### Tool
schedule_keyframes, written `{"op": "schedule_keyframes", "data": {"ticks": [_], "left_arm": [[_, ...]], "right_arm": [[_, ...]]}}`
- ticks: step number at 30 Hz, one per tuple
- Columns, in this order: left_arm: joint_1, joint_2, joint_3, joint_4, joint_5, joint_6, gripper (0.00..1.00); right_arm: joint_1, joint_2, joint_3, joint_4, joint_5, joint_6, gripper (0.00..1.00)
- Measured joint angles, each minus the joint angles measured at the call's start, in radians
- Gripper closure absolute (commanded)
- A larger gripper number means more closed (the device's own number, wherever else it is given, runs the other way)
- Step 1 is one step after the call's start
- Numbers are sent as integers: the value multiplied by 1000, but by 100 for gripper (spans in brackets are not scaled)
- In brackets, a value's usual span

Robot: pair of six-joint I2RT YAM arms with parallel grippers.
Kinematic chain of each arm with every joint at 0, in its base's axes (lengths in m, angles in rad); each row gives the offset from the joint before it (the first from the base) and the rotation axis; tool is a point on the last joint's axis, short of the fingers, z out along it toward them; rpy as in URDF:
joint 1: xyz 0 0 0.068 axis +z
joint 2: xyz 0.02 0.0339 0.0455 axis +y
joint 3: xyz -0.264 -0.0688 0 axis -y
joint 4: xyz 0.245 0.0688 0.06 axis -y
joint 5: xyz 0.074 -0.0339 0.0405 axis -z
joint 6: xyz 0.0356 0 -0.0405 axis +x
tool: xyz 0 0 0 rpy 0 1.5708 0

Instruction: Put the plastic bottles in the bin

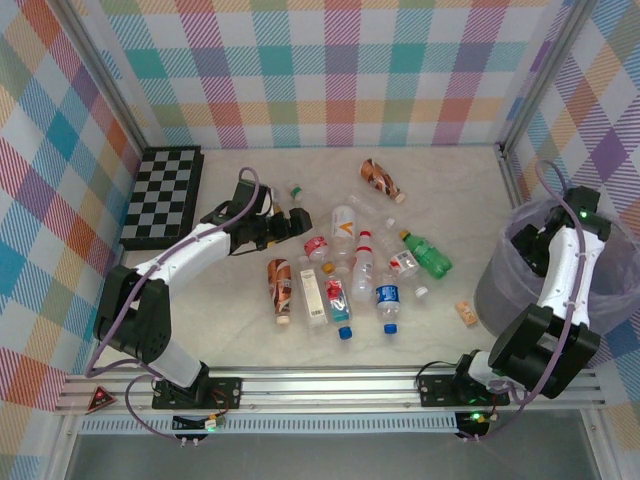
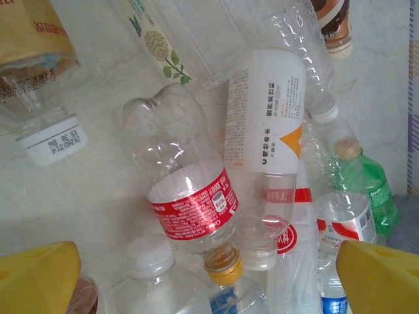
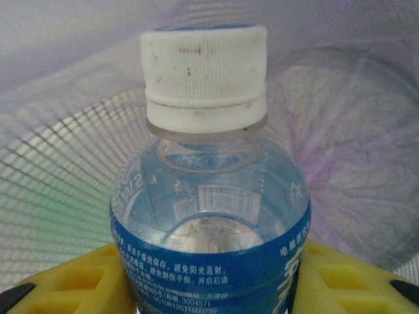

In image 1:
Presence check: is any small bottle red label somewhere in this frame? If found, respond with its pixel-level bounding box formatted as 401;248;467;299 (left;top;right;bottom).
303;235;331;264

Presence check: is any brown swirl drink bottle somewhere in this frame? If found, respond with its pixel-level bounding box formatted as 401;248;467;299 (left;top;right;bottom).
267;257;294;327
358;157;407;205

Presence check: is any white bottle orange V label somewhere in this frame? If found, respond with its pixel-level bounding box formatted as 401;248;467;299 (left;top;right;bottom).
331;204;357;274

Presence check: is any grey waste bin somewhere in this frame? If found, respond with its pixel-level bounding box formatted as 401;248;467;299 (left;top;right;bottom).
472;199;636;337

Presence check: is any white slim carton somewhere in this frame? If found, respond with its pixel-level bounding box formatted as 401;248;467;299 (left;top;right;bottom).
297;254;329;330

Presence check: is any white bottle red cap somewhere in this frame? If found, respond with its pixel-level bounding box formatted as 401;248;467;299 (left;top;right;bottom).
351;229;377;303

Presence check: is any clear bottle white cap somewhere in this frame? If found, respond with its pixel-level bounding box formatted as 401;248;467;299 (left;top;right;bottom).
372;215;401;254

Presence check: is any red teal label bottle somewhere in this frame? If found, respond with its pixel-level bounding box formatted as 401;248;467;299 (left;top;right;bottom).
323;274;355;341

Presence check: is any clear crushed plastic bottle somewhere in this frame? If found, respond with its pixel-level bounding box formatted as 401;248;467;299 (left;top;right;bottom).
347;193;381;216

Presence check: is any black grey chessboard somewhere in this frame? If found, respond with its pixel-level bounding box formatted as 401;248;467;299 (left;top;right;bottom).
118;144;206;252

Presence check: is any small orange card box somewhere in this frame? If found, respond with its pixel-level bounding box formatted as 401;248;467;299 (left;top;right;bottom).
453;299;477;329

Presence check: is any green bottle yellow cap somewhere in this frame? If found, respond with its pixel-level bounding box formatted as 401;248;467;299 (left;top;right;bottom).
398;228;454;280

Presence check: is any red white label bottle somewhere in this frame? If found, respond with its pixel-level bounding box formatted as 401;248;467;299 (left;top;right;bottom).
388;249;431;300

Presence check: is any blue label water bottle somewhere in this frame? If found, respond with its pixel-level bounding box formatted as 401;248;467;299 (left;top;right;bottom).
374;273;404;335

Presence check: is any connector with green light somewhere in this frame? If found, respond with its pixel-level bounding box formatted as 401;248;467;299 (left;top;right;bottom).
454;409;501;441
172;413;226;432

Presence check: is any red triangle warning sign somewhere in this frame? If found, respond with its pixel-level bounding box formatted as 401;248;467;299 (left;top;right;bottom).
83;384;115;416

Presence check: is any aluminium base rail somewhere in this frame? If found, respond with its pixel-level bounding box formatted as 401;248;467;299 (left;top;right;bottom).
53;367;606;415

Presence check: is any aluminium frame post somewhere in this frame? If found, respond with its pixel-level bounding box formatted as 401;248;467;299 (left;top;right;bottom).
497;0;604;211
49;0;154;151

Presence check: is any white slotted cable duct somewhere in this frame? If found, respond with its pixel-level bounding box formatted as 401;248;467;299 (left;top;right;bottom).
79;412;459;435

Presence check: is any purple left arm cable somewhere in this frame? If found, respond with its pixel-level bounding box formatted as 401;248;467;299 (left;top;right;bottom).
83;167;271;444

